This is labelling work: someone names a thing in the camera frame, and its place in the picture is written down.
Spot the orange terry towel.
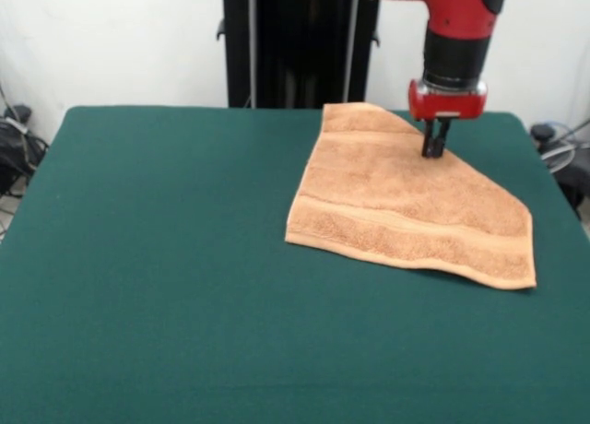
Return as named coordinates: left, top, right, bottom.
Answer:
left=284, top=102, right=538, bottom=290

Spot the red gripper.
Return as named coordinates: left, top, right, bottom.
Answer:
left=407, top=77, right=489, bottom=159

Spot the black cable tangle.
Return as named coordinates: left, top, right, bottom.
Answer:
left=0, top=103, right=51, bottom=199

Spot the dark green table cloth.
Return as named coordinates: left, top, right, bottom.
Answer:
left=0, top=104, right=590, bottom=424

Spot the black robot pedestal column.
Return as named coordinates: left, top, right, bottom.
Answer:
left=215, top=0, right=384, bottom=110

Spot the black wheeled stand base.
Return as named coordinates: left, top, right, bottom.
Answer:
left=528, top=122, right=590, bottom=222

